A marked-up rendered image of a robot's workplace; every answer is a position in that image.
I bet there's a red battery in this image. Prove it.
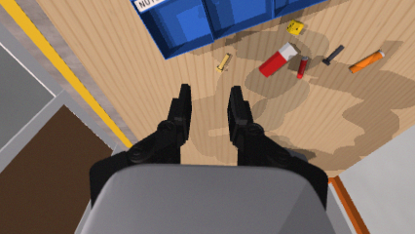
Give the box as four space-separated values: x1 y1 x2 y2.
297 57 308 79

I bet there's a yellow die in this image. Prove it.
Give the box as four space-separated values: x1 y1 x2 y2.
286 19 304 35

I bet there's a blue rack of bins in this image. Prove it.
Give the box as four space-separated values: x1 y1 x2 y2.
130 0 326 60

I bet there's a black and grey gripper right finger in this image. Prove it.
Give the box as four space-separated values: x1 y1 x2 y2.
227 86 328 210

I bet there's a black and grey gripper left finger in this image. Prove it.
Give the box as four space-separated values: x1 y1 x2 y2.
89 84 192 208

